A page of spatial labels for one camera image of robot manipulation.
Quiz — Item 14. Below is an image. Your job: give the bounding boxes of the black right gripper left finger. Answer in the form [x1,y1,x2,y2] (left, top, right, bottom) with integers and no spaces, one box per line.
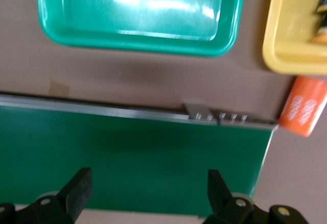
[0,167,93,224]

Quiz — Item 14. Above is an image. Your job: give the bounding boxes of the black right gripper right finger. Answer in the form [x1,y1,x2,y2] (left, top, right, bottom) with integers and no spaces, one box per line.
[204,169,309,224]

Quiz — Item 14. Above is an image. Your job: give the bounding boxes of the orange cylindrical battery cell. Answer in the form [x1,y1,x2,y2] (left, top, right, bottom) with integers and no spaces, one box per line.
[277,75,327,137]

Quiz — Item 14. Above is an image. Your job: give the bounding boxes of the yellow push button switch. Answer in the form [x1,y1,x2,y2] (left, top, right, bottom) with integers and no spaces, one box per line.
[310,0,327,43]

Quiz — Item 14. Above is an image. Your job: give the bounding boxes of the green conveyor belt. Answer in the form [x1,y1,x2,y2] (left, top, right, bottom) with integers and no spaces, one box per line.
[0,92,279,213]

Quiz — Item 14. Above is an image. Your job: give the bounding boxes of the yellow plastic tray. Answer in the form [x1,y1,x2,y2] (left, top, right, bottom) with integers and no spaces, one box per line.
[262,0,327,76]

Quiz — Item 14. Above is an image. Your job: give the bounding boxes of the green plastic tray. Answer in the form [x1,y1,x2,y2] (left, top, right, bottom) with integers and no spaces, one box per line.
[34,0,247,58]

